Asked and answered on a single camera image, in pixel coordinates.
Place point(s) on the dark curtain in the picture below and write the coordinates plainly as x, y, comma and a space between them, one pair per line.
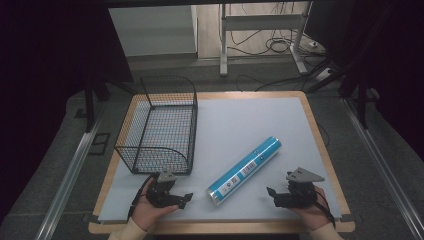
50, 66
390, 60

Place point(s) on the light grey table mat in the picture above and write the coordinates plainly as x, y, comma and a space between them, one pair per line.
253, 123

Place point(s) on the aluminium floor rail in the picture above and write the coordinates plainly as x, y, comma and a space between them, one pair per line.
383, 166
68, 180

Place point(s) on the white power strip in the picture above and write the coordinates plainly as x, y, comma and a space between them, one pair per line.
325, 74

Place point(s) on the person's right hand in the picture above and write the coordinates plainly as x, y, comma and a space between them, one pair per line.
311, 213

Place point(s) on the blue cylindrical tube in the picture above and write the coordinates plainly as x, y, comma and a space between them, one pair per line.
245, 170

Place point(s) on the white metal stand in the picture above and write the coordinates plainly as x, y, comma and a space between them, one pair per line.
263, 22

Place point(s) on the grey panel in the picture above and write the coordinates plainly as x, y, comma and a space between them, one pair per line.
151, 30

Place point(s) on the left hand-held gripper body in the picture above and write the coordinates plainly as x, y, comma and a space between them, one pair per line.
160, 193

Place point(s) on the black stand leg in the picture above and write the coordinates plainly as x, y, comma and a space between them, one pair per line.
89, 106
361, 103

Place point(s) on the person's left hand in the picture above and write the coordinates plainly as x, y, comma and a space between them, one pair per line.
146, 211

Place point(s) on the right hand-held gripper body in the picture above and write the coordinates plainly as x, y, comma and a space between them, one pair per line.
300, 193

